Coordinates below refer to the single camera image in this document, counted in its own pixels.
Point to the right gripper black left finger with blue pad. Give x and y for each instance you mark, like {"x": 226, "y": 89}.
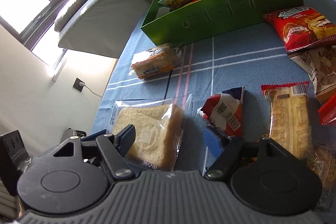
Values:
{"x": 113, "y": 149}

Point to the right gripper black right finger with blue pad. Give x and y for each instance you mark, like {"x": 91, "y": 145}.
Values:
{"x": 226, "y": 151}

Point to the small red white snack packet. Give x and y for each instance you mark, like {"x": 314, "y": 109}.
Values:
{"x": 225, "y": 111}

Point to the toast bread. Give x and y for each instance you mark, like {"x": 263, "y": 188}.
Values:
{"x": 158, "y": 129}

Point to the long bread red-end wrapper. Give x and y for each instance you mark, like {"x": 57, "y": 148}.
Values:
{"x": 289, "y": 117}

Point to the orange blue bread packet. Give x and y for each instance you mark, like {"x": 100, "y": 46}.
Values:
{"x": 154, "y": 61}

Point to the large red transparent snack bag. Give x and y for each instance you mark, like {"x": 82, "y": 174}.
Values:
{"x": 326, "y": 113}

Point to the brown white pastry bag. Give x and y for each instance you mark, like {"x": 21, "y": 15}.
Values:
{"x": 319, "y": 64}

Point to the red chips bag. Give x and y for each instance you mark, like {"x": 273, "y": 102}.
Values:
{"x": 302, "y": 28}

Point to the red yellow striped snack bag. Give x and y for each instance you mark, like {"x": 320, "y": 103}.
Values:
{"x": 194, "y": 1}

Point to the blue plaid tablecloth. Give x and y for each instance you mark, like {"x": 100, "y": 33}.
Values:
{"x": 248, "y": 57}

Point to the grey sofa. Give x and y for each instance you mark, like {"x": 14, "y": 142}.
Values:
{"x": 100, "y": 27}

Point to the wall socket with plug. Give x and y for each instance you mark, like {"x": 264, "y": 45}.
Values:
{"x": 79, "y": 85}

